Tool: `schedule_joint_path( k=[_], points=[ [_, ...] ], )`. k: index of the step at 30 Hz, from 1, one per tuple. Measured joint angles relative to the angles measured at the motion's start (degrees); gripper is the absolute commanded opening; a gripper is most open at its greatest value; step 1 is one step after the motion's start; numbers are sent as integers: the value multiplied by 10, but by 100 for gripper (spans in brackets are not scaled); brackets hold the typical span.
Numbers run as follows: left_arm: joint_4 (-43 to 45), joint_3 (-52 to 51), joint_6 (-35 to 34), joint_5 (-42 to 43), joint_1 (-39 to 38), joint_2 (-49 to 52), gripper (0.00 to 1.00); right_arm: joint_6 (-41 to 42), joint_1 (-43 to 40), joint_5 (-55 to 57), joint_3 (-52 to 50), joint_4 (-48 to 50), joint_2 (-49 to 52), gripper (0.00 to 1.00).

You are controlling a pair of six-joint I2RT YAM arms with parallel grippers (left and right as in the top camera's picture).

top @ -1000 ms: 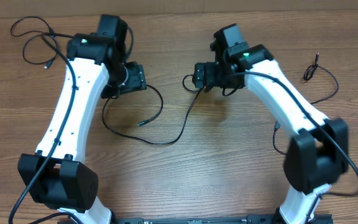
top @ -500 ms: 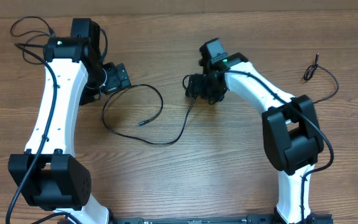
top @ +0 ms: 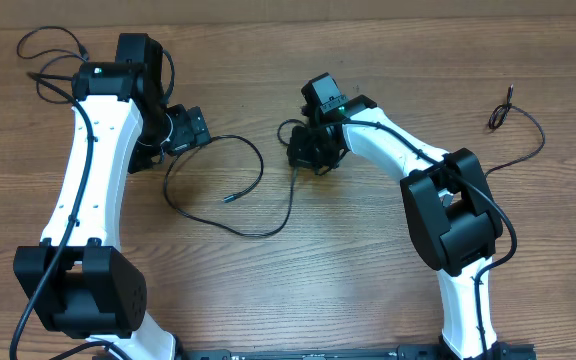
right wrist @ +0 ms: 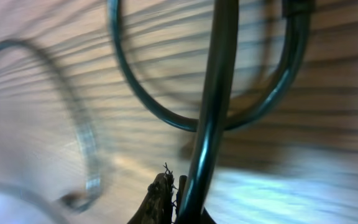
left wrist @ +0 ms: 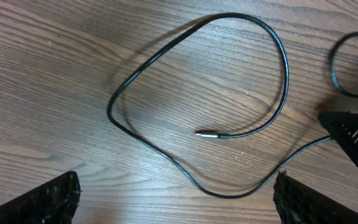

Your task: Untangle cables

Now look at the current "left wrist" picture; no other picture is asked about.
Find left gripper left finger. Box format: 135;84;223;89
0;171;81;224

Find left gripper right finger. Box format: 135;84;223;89
273;171;358;224

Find thick black usb-c cable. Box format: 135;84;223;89
106;12;358;200

